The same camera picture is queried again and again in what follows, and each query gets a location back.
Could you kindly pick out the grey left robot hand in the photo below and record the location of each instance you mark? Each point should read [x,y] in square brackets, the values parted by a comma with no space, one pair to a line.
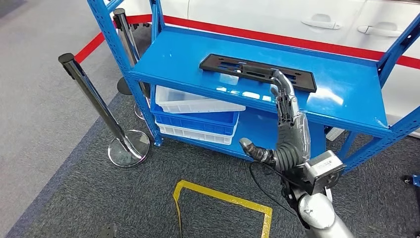
[108,231]

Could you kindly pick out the black plastic plate holder part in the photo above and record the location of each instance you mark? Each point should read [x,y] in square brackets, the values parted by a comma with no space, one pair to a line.
[229,67]

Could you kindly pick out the short red barrier belt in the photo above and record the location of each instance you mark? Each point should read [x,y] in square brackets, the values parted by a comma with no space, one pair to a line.
[92,46]

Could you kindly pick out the long red barrier belt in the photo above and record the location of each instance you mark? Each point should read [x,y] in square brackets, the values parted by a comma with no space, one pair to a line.
[229,31]

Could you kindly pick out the black stanchion post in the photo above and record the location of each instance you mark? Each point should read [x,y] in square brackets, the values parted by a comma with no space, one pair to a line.
[124,87]

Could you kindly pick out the chrome stanchion post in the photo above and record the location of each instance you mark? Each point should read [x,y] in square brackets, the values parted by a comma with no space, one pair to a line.
[95,98]
[123,29]

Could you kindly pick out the white plastic crate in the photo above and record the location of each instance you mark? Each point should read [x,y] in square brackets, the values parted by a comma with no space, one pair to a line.
[183,100]
[193,134]

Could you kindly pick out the blue plastic crate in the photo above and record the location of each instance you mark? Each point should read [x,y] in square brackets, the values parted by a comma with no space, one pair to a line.
[197,121]

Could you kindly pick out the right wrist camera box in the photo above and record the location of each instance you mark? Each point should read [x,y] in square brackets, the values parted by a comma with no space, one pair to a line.
[325,170]

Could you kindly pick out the white car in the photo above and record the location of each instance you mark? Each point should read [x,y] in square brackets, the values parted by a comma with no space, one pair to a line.
[262,16]

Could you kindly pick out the blue metal shelf rack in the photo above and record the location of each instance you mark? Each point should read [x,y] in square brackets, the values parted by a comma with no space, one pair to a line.
[183,56]

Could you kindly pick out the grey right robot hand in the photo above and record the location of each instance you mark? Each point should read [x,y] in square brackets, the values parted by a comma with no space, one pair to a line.
[293,131]

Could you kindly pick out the blue metal cart frame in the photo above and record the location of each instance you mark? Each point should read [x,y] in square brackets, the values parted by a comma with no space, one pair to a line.
[416,180]

